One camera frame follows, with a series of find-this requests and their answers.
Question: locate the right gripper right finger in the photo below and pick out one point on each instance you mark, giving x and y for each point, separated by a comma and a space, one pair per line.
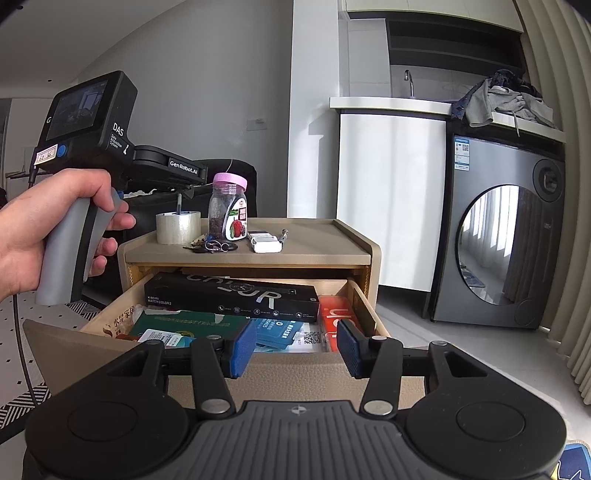
440, 411

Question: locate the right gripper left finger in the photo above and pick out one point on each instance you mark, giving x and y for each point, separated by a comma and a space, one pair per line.
137, 412

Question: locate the beige leather drawer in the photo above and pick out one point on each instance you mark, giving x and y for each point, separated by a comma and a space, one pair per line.
65, 356

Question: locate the person's left hand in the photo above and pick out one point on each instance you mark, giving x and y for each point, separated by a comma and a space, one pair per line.
30, 217

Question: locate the blue cartoon floor mat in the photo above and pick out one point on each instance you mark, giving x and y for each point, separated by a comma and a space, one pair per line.
574, 463

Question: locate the green booklet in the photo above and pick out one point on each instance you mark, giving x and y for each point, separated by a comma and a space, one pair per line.
188, 323

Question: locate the black white patterned rug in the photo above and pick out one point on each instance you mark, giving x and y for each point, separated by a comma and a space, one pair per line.
22, 384

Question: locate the clear tape roll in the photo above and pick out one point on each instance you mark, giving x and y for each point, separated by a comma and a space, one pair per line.
174, 228

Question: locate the pink lid plastic jar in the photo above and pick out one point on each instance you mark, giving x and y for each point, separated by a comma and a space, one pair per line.
227, 210

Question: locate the bunch of keys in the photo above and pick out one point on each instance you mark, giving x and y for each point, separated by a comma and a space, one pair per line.
208, 245

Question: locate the blue card packet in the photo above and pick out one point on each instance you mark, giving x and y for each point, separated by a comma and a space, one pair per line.
276, 334

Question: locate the red orange box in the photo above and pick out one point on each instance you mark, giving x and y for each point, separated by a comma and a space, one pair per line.
332, 310

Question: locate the black watch box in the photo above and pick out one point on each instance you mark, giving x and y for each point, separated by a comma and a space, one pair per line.
229, 296

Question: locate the grey washing machine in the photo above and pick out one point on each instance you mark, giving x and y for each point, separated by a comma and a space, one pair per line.
503, 212

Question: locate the white remote control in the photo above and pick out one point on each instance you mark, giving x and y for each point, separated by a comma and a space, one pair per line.
263, 242

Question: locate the beige bedside cabinet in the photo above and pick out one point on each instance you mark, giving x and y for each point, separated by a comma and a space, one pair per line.
291, 248

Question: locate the white cabinet door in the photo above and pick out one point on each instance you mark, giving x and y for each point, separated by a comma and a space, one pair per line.
391, 189

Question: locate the chrome faucet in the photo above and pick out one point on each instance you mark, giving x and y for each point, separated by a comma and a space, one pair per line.
410, 81

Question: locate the pile of grey clothes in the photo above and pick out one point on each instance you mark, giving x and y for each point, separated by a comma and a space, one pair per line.
506, 93

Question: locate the wall power socket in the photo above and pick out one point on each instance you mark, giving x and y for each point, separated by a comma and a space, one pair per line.
256, 124

